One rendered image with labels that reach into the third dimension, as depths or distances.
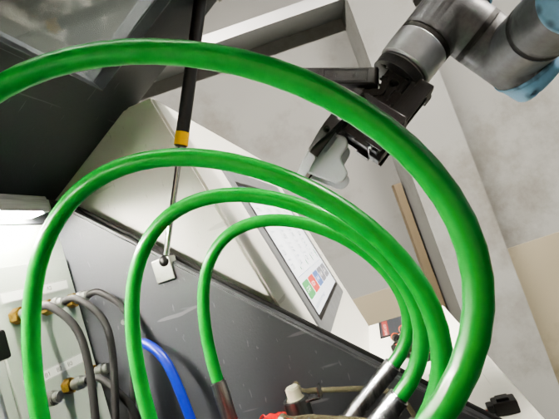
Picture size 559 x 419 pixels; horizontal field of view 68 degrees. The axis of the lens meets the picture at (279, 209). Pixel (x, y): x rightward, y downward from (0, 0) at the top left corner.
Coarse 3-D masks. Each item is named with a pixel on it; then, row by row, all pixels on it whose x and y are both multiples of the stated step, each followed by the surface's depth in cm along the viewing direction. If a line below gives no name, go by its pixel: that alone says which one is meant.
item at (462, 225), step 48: (96, 48) 23; (144, 48) 22; (192, 48) 22; (240, 48) 22; (0, 96) 25; (336, 96) 20; (384, 144) 20; (432, 192) 19; (480, 240) 19; (480, 288) 19; (480, 336) 19
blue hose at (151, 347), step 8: (144, 344) 52; (152, 344) 52; (152, 352) 52; (160, 352) 52; (160, 360) 51; (168, 360) 51; (168, 368) 51; (168, 376) 51; (176, 376) 51; (176, 384) 51; (176, 392) 51; (184, 392) 51; (184, 400) 50; (184, 408) 50; (184, 416) 50; (192, 416) 50
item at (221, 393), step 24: (264, 216) 46; (288, 216) 45; (216, 240) 47; (336, 240) 44; (408, 336) 42; (216, 360) 47; (384, 360) 43; (216, 384) 46; (384, 384) 42; (360, 408) 43
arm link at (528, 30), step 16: (528, 0) 43; (544, 0) 40; (512, 16) 46; (528, 16) 43; (544, 16) 41; (512, 32) 46; (528, 32) 44; (544, 32) 42; (512, 48) 48; (528, 48) 46; (544, 48) 45
